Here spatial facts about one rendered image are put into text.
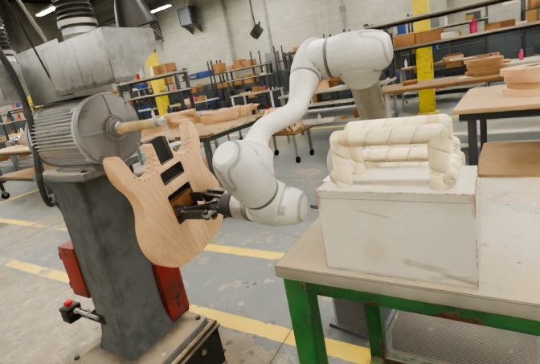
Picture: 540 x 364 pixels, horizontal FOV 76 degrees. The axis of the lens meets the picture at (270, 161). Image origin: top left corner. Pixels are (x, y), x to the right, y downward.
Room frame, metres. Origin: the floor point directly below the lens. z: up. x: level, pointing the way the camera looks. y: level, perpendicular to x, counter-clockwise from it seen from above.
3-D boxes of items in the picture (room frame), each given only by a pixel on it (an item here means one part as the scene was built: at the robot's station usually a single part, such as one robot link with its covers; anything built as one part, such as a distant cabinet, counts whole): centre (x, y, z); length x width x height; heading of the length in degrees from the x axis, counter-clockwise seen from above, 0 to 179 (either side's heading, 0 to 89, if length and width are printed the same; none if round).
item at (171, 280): (1.52, 0.65, 0.49); 0.25 x 0.12 x 0.37; 58
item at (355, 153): (0.70, -0.18, 1.15); 0.03 x 0.03 x 0.09
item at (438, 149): (0.54, -0.27, 1.15); 0.03 x 0.03 x 0.09
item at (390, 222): (0.63, -0.23, 1.02); 0.27 x 0.15 x 0.17; 58
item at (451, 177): (0.57, -0.30, 1.12); 0.11 x 0.03 x 0.03; 148
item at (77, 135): (1.35, 0.68, 1.25); 0.41 x 0.27 x 0.26; 58
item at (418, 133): (0.59, -0.20, 1.20); 0.20 x 0.03 x 0.03; 56
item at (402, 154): (0.72, -0.29, 1.12); 0.20 x 0.03 x 0.03; 56
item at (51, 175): (1.38, 0.73, 1.11); 0.36 x 0.24 x 0.04; 58
